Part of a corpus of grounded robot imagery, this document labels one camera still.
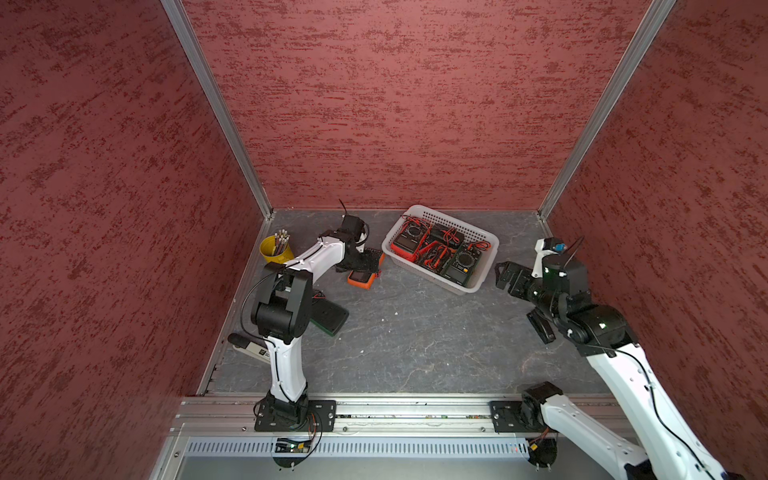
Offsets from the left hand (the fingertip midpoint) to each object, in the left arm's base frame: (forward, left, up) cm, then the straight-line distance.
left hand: (363, 271), depth 97 cm
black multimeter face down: (+13, -28, +4) cm, 31 cm away
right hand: (-15, -38, +21) cm, 46 cm away
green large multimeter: (+1, -32, +3) cm, 32 cm away
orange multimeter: (-1, 0, -4) cm, 4 cm away
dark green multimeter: (-14, +10, -2) cm, 18 cm away
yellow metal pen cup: (+7, +33, +4) cm, 34 cm away
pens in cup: (+3, +25, +12) cm, 28 cm away
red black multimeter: (+13, -17, +5) cm, 22 cm away
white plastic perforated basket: (+24, -23, +3) cm, 33 cm away
